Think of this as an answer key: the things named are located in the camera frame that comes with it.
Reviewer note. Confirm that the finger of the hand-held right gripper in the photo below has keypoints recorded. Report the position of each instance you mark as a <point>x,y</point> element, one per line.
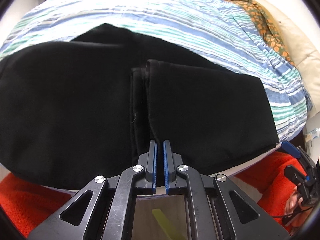
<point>291,150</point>
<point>295,175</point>

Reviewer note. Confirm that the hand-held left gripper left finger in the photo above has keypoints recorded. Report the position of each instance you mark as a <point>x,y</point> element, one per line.
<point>155,165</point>

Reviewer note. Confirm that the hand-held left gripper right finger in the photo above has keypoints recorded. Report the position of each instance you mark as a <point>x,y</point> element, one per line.
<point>166,165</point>

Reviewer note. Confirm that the black pants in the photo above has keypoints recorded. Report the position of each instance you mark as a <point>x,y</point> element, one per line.
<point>75,105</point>

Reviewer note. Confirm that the person's right hand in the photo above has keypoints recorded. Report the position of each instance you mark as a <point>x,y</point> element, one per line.
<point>291,205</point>

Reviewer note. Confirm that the clear plastic bottle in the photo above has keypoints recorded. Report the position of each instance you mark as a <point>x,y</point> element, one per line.
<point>312,133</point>

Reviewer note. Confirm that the red white fleece robe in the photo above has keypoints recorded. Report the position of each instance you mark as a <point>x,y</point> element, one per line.
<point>25,200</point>

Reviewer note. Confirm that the orange floral blanket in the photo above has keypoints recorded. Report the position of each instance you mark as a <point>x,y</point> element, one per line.
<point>262,17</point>

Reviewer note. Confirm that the striped bed sheet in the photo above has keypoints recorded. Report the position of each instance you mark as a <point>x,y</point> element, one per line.
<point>162,12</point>

